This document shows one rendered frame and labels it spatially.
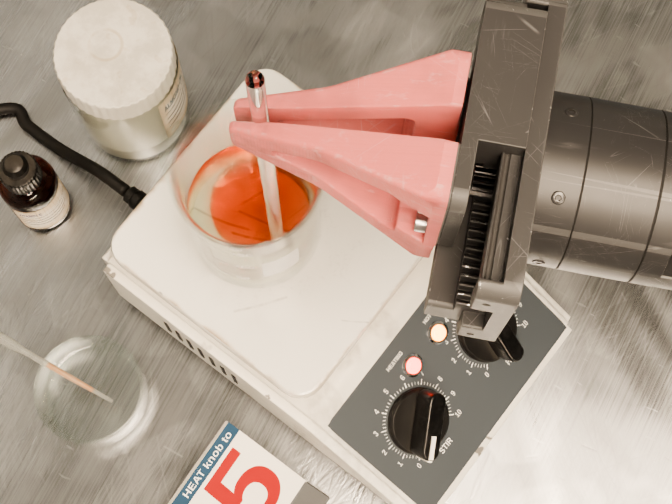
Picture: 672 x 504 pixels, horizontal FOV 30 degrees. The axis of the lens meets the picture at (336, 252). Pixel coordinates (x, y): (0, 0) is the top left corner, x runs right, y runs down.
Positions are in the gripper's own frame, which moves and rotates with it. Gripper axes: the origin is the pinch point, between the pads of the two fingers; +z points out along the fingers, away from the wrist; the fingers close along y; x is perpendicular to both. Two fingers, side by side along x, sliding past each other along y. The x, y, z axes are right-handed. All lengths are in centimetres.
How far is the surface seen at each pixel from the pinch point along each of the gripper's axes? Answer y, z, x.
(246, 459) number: 8.9, 0.0, 22.8
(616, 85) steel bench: -15.4, -15.7, 25.8
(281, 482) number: 9.5, -1.8, 24.4
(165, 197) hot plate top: -1.7, 5.7, 16.8
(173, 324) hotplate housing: 3.7, 4.4, 19.0
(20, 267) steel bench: 1.1, 14.1, 25.5
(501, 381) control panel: 2.9, -11.6, 22.1
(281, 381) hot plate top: 5.7, -1.3, 16.8
